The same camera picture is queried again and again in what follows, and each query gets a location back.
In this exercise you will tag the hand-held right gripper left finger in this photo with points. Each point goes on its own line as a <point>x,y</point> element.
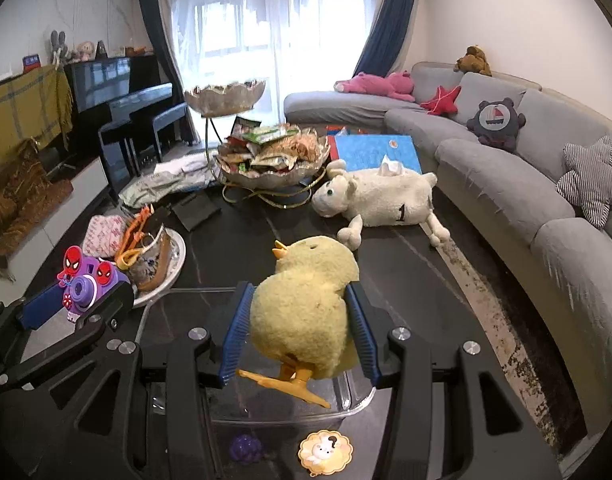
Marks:
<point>236,335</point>

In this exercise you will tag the black piano bench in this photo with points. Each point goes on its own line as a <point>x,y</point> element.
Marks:
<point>171,115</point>

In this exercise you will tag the white plush sheep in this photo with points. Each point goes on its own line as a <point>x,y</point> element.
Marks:
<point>386,195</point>

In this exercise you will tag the pile of snack packets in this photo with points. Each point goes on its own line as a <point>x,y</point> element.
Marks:
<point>271,150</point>

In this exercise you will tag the patterned pink pouch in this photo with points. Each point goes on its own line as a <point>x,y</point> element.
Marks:
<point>103,235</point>

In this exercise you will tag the brown plush dog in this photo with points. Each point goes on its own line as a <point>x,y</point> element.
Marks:
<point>473,62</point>

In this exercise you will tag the yellow cookie-shaped bunny pendant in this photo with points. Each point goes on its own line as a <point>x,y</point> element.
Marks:
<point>323,452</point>

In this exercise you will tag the red star pillow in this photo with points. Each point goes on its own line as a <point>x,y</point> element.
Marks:
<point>443,101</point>

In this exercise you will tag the purple toy camera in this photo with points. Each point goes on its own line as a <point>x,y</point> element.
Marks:
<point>83,287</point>

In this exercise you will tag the white sheer curtain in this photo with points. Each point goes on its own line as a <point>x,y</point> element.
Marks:
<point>286,35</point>

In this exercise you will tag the purple grape toy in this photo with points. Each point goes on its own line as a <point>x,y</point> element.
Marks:
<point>246,447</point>

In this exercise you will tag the clear plastic box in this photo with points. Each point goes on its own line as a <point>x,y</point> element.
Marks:
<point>266,405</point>

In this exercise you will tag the grey plush bunny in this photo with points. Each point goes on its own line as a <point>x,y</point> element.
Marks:
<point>58,47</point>

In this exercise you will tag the white low cabinet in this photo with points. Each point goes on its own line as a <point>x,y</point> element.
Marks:
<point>81,195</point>

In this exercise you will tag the pink plush toy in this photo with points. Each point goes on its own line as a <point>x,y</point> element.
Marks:
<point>381,84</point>

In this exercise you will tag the black wallet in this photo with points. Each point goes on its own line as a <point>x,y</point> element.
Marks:
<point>196,210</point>

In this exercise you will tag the pink plush doll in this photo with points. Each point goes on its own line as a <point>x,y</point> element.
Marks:
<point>85,50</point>

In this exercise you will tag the black piano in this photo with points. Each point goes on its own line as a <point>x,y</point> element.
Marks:
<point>101,80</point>

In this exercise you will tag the yellow plush chick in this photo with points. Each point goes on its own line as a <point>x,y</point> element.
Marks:
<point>296,310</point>

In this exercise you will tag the orange plastic tongs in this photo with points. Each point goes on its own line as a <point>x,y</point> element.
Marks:
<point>128,255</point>

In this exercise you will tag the patterned ceramic mug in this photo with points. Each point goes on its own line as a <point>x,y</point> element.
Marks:
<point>153,265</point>

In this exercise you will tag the two-tier silver bowl stand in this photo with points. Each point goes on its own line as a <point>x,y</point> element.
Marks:
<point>226,97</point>

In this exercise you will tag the crumpled grey-green bag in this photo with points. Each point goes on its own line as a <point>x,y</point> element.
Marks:
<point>161,182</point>

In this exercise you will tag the small blue clock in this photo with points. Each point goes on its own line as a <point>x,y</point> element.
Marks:
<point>32,61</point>

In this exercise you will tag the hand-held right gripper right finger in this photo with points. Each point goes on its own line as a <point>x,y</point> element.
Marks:
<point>363,335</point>

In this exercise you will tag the navy sailboat cushion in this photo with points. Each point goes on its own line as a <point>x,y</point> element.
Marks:
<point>496,122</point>

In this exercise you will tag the striped star pillow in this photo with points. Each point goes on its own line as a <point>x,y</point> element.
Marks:
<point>591,180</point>

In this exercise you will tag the white plate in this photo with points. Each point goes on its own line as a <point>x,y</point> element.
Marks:
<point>176,265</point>

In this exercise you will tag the dark metronome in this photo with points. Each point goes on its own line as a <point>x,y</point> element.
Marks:
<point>102,50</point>

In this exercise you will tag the black marble desktop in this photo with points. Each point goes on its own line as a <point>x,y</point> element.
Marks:
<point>411,270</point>

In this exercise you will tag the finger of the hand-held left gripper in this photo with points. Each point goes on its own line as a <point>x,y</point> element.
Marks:
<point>113,310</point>
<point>43,307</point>

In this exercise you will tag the brown patterned cloth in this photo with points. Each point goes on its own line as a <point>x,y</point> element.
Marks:
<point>21,195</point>

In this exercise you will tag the blue curtain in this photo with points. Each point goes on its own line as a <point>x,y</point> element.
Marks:
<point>153,20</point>
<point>391,15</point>

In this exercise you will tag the blue box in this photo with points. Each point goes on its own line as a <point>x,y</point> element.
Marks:
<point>371,152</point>

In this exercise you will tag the yellow plaid blanket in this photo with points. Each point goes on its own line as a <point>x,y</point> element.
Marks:
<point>21,105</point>

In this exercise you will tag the grey curved sofa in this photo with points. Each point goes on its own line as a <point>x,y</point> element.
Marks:
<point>486,170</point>

